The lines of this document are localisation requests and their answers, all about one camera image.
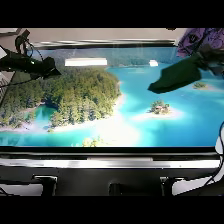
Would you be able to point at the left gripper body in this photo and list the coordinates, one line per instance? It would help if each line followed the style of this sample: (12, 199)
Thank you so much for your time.
(49, 66)

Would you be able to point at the dark green garment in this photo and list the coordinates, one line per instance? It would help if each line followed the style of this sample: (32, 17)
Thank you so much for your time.
(176, 76)

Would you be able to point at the purple patterned garment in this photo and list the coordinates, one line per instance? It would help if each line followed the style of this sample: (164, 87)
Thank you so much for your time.
(200, 36)

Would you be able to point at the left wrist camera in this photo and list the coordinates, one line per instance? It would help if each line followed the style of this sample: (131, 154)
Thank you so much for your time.
(22, 37)

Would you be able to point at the silver frame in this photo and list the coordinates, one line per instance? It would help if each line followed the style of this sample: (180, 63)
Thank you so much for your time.
(110, 163)

